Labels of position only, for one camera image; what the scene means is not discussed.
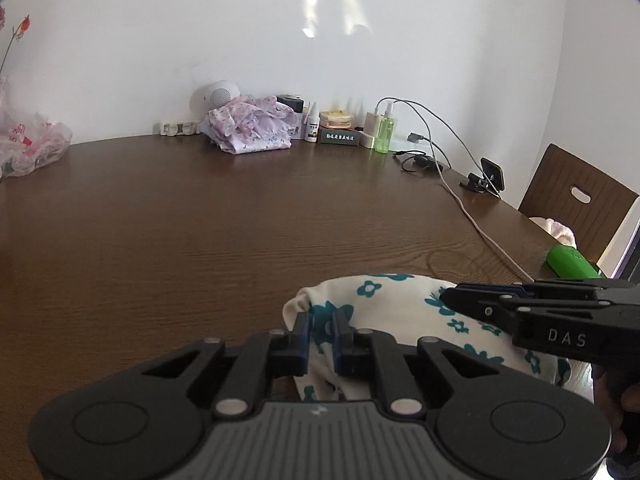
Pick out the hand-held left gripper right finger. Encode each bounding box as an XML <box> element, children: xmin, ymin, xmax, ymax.
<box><xmin>332</xmin><ymin>307</ymin><xmax>501</xmax><ymax>419</ymax></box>

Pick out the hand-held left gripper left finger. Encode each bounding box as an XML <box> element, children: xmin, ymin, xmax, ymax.
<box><xmin>141</xmin><ymin>311</ymin><xmax>311</xmax><ymax>420</ymax></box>

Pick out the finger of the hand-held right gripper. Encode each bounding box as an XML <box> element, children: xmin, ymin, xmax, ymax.
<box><xmin>442</xmin><ymin>287</ymin><xmax>532</xmax><ymax>334</ymax></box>
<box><xmin>452</xmin><ymin>279</ymin><xmax>601</xmax><ymax>295</ymax></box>

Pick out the white teal floral garment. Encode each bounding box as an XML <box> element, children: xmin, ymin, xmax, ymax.
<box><xmin>282</xmin><ymin>272</ymin><xmax>573</xmax><ymax>403</ymax></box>

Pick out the pink floral clothes pile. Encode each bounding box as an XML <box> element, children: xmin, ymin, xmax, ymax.
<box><xmin>201</xmin><ymin>95</ymin><xmax>297</xmax><ymax>156</ymax></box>

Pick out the person's right hand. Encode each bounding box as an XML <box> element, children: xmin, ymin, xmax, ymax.
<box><xmin>591</xmin><ymin>362</ymin><xmax>640</xmax><ymax>461</ymax></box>

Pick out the green plastic object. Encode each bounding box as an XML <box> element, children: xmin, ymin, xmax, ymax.
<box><xmin>545</xmin><ymin>245</ymin><xmax>604</xmax><ymax>279</ymax></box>

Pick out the pink fluffy towel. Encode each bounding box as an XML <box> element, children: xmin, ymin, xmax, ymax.
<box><xmin>529</xmin><ymin>216</ymin><xmax>577</xmax><ymax>251</ymax></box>

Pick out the brown wooden chair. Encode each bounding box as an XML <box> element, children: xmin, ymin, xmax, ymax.
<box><xmin>517</xmin><ymin>142</ymin><xmax>640</xmax><ymax>266</ymax></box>

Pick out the black clip phone holder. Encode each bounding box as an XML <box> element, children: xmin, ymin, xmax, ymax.
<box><xmin>460</xmin><ymin>157</ymin><xmax>506</xmax><ymax>200</ymax></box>

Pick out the white power strip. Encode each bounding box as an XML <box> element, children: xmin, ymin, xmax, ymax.
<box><xmin>387</xmin><ymin>140</ymin><xmax>436</xmax><ymax>159</ymax></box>

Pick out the green spray bottle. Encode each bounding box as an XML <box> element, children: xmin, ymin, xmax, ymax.
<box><xmin>376</xmin><ymin>101</ymin><xmax>397</xmax><ymax>155</ymax></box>

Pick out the black lettered box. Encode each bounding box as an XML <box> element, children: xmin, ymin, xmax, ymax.
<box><xmin>319</xmin><ymin>129</ymin><xmax>361</xmax><ymax>147</ymax></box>

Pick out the small white spray bottle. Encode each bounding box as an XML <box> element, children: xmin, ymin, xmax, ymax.
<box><xmin>306</xmin><ymin>101</ymin><xmax>321</xmax><ymax>143</ymax></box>

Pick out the yellow pink box stack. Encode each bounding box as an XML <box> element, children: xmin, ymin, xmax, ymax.
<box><xmin>320</xmin><ymin>109</ymin><xmax>353</xmax><ymax>130</ymax></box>

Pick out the white round speaker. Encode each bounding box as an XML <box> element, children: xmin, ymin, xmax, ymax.
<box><xmin>192</xmin><ymin>81</ymin><xmax>242</xmax><ymax>116</ymax></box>

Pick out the clear red print plastic bag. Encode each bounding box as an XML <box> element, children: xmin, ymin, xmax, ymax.
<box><xmin>0</xmin><ymin>105</ymin><xmax>74</xmax><ymax>179</ymax></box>

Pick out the beige charging cable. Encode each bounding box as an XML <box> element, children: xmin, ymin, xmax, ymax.
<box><xmin>409</xmin><ymin>131</ymin><xmax>534</xmax><ymax>283</ymax></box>

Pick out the black window frame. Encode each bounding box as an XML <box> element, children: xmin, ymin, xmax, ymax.
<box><xmin>612</xmin><ymin>220</ymin><xmax>640</xmax><ymax>281</ymax></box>

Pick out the black cable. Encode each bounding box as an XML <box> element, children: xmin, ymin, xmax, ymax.
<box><xmin>395</xmin><ymin>154</ymin><xmax>441</xmax><ymax>175</ymax></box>

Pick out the grey cable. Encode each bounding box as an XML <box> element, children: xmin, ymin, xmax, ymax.
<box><xmin>380</xmin><ymin>99</ymin><xmax>489</xmax><ymax>186</ymax></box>
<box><xmin>377</xmin><ymin>97</ymin><xmax>433</xmax><ymax>143</ymax></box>

